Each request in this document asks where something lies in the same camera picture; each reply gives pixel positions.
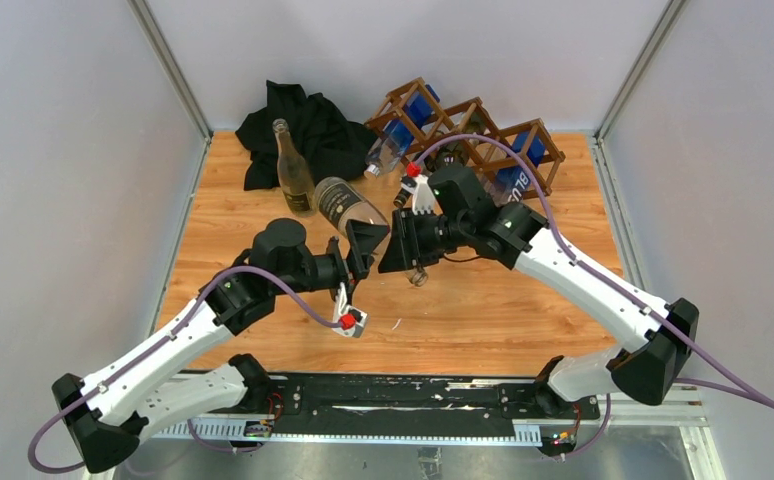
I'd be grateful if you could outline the blue bottle in rack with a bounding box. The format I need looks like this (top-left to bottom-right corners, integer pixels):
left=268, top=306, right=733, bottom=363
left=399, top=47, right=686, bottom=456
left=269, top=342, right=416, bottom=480
left=486, top=136, right=546, bottom=206
left=364, top=78, right=439, bottom=179

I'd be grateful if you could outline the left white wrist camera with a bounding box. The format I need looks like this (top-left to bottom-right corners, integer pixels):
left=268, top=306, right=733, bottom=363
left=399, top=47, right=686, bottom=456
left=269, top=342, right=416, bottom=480
left=332, top=283, right=369, bottom=338

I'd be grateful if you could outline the black crumpled cloth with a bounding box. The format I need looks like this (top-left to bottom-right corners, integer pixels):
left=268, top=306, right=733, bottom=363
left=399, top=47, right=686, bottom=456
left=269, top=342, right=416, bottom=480
left=235, top=80, right=377, bottom=191

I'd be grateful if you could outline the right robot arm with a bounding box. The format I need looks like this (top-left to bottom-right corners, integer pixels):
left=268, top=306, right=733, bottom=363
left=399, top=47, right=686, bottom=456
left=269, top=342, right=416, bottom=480
left=378, top=164, right=699, bottom=418

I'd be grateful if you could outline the brown wooden wine rack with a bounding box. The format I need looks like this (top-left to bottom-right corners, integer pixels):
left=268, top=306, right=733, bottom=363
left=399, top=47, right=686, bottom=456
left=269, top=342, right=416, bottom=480
left=393, top=97, right=565, bottom=200

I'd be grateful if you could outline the dark green wine bottle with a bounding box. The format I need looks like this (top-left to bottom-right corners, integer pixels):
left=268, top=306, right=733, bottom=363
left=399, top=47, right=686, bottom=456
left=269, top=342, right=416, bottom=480
left=424, top=120, right=486, bottom=173

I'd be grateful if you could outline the purple cable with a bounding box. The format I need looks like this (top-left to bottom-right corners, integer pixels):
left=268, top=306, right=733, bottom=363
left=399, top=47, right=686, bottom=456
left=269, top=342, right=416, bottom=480
left=410, top=133, right=774, bottom=415
left=26, top=264, right=355, bottom=476

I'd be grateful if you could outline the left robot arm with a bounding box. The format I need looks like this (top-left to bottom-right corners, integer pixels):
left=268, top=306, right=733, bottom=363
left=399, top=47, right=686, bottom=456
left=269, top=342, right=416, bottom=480
left=52, top=218, right=390, bottom=473

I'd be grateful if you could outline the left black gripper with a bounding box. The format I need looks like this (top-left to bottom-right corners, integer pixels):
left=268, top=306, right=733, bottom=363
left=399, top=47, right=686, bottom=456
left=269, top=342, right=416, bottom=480
left=273, top=219, right=389, bottom=307

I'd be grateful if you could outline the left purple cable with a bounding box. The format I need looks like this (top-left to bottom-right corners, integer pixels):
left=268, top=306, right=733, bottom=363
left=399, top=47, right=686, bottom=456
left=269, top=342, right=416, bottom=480
left=26, top=264, right=355, bottom=476

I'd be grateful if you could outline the aluminium frame rail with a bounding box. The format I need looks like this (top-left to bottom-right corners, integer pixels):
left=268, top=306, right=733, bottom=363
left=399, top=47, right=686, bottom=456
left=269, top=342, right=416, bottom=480
left=154, top=372, right=708, bottom=448

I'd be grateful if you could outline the clear bottle black cap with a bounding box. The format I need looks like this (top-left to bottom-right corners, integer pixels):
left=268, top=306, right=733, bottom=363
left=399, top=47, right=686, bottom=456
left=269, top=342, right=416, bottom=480
left=393, top=161, right=428, bottom=209

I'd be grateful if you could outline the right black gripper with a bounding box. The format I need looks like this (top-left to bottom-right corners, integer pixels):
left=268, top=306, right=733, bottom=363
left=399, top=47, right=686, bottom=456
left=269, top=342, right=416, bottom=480
left=377, top=206, right=472, bottom=274

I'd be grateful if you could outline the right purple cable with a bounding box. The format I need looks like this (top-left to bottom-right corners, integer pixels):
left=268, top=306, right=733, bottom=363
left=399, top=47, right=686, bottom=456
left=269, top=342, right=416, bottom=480
left=410, top=133, right=774, bottom=415

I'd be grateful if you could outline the blue bottle right in rack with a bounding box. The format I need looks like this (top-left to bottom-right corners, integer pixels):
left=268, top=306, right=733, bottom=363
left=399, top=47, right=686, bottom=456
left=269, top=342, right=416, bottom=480
left=486, top=136, right=546, bottom=206

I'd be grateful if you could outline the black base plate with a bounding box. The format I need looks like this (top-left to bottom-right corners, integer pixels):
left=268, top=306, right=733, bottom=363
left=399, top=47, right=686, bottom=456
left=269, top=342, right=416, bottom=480
left=222, top=372, right=600, bottom=440

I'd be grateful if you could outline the clear bottle with dark label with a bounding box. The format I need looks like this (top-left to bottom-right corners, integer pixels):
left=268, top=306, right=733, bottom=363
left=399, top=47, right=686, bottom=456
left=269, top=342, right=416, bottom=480
left=272, top=118, right=315, bottom=217

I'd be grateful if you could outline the blue bottle left in rack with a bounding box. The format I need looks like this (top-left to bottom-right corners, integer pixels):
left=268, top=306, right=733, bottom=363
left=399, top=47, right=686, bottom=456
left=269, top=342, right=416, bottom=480
left=364, top=78, right=439, bottom=179

